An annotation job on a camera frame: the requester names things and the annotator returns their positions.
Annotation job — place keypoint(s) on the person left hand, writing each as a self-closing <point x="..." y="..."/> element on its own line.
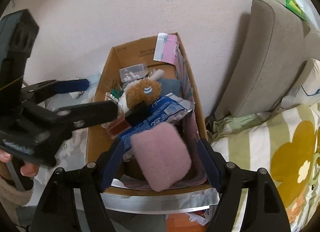
<point x="26" y="169"/>

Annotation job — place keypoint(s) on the white cat paw toy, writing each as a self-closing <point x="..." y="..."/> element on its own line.
<point x="156" y="75"/>

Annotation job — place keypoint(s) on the yellow flower bedsheet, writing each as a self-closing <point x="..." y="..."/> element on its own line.
<point x="287" y="146"/>

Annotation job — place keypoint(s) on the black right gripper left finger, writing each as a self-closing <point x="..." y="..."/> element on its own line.
<point x="56" y="210"/>

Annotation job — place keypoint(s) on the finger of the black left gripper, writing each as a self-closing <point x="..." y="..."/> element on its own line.
<point x="82" y="114"/>
<point x="42" y="91"/>

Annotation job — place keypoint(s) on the blue-grey plush cloth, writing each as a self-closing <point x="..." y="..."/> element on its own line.
<point x="170" y="86"/>

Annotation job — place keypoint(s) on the brown hedgehog plush toy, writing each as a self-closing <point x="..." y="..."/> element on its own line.
<point x="145" y="90"/>

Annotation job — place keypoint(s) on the pink patterned cardboard box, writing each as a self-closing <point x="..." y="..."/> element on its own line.
<point x="129" y="179"/>

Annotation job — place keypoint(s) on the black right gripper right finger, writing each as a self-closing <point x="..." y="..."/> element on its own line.
<point x="264" y="210"/>

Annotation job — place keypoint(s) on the pink white sachet packet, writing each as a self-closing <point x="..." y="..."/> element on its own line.
<point x="166" y="48"/>

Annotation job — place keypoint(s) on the pink fluffy pouch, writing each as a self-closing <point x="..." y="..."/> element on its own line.
<point x="162" y="156"/>

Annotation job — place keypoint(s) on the clear cotton swab box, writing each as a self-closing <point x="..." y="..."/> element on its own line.
<point x="135" y="72"/>

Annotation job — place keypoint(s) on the blue wet wipes pack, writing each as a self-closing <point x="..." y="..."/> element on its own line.
<point x="170" y="109"/>

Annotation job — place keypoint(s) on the beige fleece sleeve forearm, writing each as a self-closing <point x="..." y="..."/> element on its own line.
<point x="11" y="199"/>

